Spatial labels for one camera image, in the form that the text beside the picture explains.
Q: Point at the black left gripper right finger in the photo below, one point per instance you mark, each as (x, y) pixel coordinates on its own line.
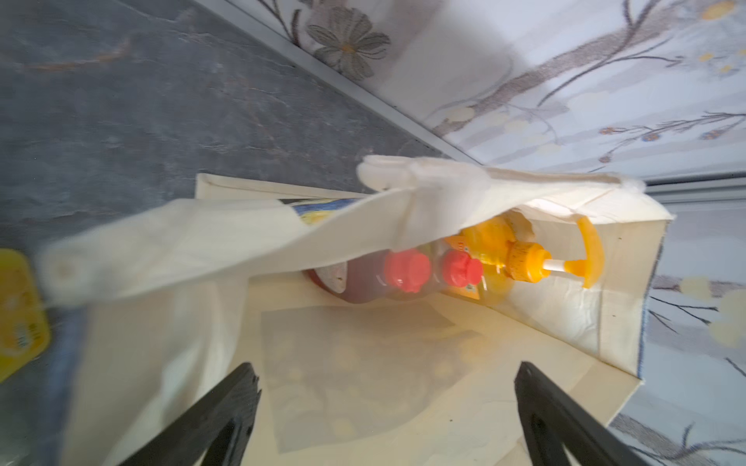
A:
(556, 427)

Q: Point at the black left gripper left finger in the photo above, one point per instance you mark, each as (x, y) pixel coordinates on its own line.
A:
(216, 430)

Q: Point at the orange pump soap bottle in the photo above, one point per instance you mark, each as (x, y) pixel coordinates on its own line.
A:
(506, 259)

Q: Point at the yellow-green dish soap red cap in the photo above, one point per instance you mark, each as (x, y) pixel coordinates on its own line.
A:
(455, 269)

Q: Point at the large yellow pump soap bottle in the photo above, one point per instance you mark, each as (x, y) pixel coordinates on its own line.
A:
(25, 330)

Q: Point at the red dish soap bottle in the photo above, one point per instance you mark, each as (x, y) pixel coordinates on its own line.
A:
(374, 276)

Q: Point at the cream starry night tote bag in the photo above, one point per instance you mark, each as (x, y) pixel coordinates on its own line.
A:
(178, 296)

